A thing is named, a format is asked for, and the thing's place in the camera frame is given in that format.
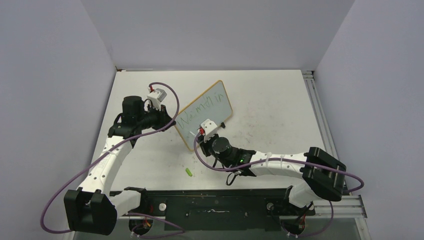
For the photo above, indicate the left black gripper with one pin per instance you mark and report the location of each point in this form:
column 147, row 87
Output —
column 158, row 113

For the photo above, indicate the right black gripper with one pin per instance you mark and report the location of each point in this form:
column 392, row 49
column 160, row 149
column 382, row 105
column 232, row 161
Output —
column 205, row 144

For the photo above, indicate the green marker cap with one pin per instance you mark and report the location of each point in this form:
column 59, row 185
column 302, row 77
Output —
column 189, row 173

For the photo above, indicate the yellow framed whiteboard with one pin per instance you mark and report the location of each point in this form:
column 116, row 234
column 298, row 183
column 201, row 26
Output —
column 213, row 104

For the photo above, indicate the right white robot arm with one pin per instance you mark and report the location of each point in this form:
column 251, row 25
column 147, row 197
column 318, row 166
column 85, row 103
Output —
column 318, row 175

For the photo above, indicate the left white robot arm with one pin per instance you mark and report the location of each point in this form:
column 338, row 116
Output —
column 90, row 208

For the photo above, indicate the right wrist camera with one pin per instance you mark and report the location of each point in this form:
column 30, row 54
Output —
column 208, row 129

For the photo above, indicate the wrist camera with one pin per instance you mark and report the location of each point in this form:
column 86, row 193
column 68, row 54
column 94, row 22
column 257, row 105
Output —
column 156, row 97
column 208, row 129

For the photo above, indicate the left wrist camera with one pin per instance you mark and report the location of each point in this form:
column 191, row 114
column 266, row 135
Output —
column 156, row 97

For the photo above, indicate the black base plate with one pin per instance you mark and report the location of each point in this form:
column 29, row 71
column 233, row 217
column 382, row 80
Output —
column 221, row 210

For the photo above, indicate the aluminium rail frame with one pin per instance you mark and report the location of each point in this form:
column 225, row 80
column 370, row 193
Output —
column 324, row 128

